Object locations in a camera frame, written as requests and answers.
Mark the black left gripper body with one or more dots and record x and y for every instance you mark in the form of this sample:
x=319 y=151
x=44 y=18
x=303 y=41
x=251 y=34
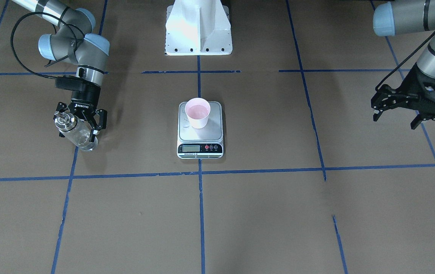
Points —
x=408 y=88

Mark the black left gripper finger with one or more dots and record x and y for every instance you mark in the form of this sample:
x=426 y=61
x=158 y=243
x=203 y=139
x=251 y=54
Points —
x=379 y=106
x=418 y=120

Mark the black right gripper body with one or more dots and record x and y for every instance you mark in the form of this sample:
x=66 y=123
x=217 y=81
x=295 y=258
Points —
x=84 y=96

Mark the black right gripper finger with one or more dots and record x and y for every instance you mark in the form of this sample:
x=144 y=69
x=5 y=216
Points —
x=62 y=113
x=97 y=120

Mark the glass sauce bottle metal spout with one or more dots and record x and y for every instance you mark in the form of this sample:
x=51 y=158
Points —
x=75 y=130

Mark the pink paper cup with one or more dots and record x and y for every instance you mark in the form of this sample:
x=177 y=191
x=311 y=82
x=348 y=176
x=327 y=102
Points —
x=197 y=111

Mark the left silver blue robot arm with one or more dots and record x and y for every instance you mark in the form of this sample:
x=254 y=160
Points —
x=397 y=17

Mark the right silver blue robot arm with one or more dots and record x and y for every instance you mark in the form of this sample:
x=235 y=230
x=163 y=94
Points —
x=75 y=43

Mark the digital kitchen scale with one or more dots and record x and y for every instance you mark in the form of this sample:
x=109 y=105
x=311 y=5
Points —
x=207 y=142

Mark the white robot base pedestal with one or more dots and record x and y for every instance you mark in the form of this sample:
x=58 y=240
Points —
x=198 y=28

